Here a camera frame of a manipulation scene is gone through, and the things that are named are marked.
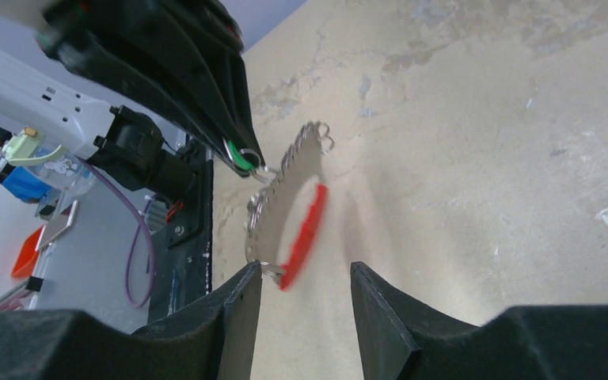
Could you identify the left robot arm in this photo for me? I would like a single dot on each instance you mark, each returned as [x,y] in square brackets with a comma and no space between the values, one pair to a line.
[124,143]

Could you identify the green key tag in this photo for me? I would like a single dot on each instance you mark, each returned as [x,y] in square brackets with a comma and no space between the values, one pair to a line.
[237,158]

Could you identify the clear plastic bottle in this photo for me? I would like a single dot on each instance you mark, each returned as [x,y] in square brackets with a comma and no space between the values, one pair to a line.
[31,165]

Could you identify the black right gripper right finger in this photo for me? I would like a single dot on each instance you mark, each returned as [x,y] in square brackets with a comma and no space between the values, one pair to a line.
[401,337]

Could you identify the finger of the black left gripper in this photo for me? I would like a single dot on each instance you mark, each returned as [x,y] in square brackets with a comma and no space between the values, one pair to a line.
[180,59]

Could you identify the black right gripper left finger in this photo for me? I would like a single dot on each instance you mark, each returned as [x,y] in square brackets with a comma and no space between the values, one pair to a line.
[212,338]

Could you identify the steel key organizer red handle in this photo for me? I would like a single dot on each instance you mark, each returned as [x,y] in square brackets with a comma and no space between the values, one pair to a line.
[268,209]

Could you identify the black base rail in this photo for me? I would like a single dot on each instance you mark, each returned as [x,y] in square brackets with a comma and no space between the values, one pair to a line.
[183,259]

